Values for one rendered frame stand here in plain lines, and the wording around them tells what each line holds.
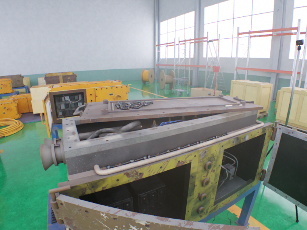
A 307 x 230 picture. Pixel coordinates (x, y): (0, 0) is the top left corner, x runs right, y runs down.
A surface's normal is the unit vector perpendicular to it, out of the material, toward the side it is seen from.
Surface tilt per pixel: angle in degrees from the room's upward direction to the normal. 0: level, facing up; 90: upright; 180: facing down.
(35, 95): 90
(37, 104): 90
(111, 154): 90
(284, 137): 90
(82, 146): 0
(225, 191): 0
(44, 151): 45
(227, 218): 0
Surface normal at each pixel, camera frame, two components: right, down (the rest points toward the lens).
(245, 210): -0.88, 0.14
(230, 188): 0.00, -0.96
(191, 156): 0.47, 0.25
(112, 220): -0.22, 0.28
